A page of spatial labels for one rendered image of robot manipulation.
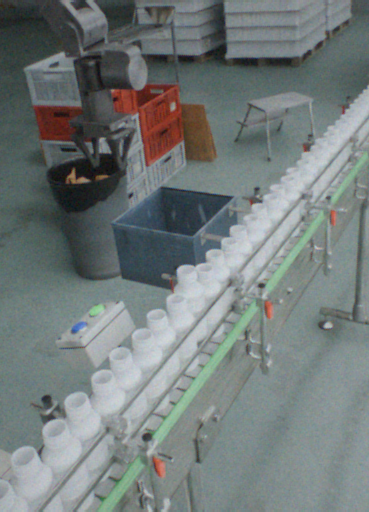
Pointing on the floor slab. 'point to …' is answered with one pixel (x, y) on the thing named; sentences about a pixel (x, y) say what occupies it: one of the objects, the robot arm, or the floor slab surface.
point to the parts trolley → (145, 36)
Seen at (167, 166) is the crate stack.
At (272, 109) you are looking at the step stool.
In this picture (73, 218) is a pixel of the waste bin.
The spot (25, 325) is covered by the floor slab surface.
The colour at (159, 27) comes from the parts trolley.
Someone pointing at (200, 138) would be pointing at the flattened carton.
